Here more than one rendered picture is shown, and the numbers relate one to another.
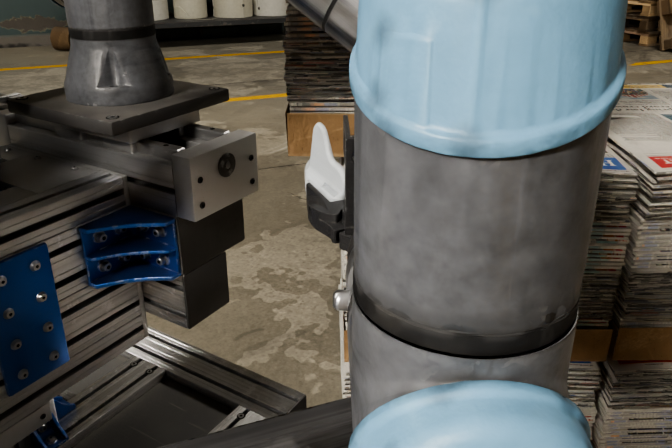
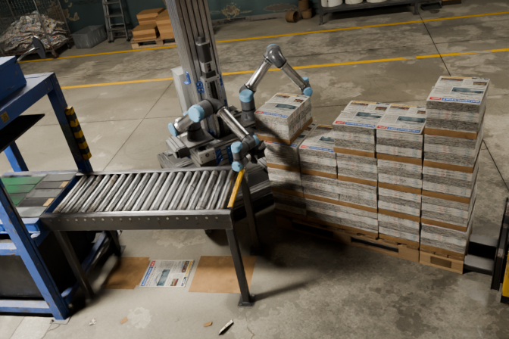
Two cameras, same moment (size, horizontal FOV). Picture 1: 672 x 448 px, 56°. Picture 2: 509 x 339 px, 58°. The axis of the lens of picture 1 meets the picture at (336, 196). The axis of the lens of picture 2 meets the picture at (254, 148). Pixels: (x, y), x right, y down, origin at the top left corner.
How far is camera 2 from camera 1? 2.99 m
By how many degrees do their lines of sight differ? 32
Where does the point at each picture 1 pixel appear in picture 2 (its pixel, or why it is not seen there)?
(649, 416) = (307, 182)
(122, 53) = (248, 113)
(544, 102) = (235, 151)
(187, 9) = not seen: outside the picture
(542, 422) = (236, 163)
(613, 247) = (295, 157)
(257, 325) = not seen: hidden behind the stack
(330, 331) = not seen: hidden behind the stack
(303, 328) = not seen: hidden behind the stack
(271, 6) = not seen: outside the picture
